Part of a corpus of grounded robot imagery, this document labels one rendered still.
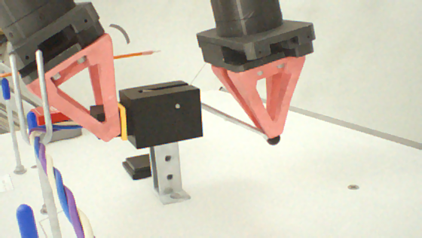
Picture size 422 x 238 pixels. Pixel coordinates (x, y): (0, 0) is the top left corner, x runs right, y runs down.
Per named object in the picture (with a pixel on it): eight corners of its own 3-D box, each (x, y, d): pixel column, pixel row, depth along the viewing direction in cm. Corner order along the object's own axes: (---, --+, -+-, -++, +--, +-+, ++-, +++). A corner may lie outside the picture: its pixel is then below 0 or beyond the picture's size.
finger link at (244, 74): (255, 157, 40) (232, 49, 37) (219, 135, 47) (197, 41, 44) (319, 129, 42) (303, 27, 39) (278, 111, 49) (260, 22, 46)
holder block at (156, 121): (203, 137, 39) (200, 88, 38) (136, 150, 37) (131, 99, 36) (185, 124, 43) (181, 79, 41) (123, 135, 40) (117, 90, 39)
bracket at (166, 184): (191, 199, 39) (186, 141, 38) (163, 205, 39) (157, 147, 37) (172, 179, 44) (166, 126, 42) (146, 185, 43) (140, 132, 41)
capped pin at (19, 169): (29, 171, 47) (12, 68, 44) (16, 175, 46) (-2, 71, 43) (23, 167, 48) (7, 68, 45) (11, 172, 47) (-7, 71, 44)
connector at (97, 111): (155, 132, 38) (154, 107, 37) (95, 140, 36) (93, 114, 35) (144, 123, 40) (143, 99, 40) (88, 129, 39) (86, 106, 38)
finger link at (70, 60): (81, 172, 34) (10, 61, 30) (68, 144, 40) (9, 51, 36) (159, 119, 35) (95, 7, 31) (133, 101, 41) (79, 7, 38)
